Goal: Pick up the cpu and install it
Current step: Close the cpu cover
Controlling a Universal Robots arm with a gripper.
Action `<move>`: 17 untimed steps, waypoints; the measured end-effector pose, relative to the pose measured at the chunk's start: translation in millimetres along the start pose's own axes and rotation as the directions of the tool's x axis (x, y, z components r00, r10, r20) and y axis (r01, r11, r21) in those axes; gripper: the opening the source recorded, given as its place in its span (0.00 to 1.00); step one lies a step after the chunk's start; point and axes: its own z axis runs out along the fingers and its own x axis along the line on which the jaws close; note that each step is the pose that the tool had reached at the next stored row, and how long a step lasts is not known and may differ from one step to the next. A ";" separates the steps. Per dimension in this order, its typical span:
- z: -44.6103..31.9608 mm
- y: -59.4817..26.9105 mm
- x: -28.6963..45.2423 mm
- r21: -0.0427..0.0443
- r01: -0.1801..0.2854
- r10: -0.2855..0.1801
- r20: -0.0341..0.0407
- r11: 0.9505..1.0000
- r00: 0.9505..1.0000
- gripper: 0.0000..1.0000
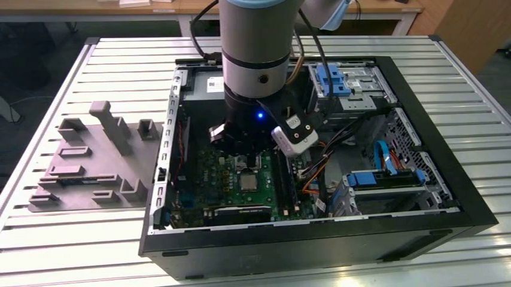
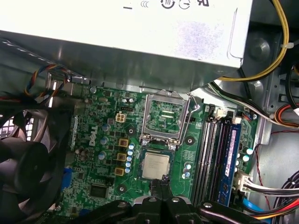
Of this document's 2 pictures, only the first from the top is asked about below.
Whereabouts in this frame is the metal socket cover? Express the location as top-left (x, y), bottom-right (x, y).
top-left (234, 155), bottom-right (263, 173)

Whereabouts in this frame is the silver CPU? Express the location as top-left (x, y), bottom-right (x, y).
top-left (240, 175), bottom-right (259, 191)

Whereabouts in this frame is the CPU socket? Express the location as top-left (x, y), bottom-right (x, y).
top-left (236, 172), bottom-right (263, 194)

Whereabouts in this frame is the grey power supply unit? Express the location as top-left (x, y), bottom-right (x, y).
top-left (182, 69), bottom-right (228, 141)

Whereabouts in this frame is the green motherboard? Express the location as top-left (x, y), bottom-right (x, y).
top-left (171, 136), bottom-right (320, 228)

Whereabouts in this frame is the black RAM slot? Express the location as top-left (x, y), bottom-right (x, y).
top-left (286, 157), bottom-right (303, 212)
top-left (274, 155), bottom-right (291, 216)

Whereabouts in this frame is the silver drive cage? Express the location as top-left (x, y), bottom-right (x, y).
top-left (310, 64), bottom-right (400, 129)

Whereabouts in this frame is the black graphics card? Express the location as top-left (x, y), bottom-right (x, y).
top-left (203, 204), bottom-right (272, 227)

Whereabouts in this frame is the hard disk in blue carrier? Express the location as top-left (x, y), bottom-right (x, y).
top-left (346, 167), bottom-right (427, 190)

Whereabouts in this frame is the blue plastic latch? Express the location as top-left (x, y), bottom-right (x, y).
top-left (152, 207), bottom-right (174, 230)

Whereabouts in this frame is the grey parts rack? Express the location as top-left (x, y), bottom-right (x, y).
top-left (27, 100), bottom-right (166, 213)

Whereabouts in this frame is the RAM stick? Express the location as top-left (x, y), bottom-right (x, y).
top-left (55, 175), bottom-right (118, 185)

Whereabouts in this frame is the black PC case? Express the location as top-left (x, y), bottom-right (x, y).
top-left (138, 55), bottom-right (500, 282)

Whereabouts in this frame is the wooden desk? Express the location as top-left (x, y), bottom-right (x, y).
top-left (0, 0), bottom-right (424, 36)

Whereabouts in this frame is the brown wooden cabinet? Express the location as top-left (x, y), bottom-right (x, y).
top-left (408, 0), bottom-right (511, 77)

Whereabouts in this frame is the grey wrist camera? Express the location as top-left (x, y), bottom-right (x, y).
top-left (207, 124), bottom-right (228, 144)

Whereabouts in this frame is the silver white wrist camera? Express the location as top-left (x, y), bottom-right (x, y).
top-left (271, 115), bottom-right (320, 158)

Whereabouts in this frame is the red black twisted wire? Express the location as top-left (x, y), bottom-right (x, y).
top-left (178, 122), bottom-right (188, 171)

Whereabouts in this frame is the thick black camera cable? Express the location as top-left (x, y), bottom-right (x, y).
top-left (295, 11), bottom-right (334, 101)
top-left (190, 0), bottom-right (224, 66)

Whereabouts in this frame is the orange wire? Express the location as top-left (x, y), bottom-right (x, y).
top-left (302, 155), bottom-right (335, 196)

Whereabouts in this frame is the black wire bundle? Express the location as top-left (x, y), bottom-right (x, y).
top-left (315, 110), bottom-right (391, 180)

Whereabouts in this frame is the blue plastic drive bracket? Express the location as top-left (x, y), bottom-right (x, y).
top-left (315, 64), bottom-right (352, 98)

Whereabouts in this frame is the blue flat wire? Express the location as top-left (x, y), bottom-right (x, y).
top-left (374, 140), bottom-right (400, 176)

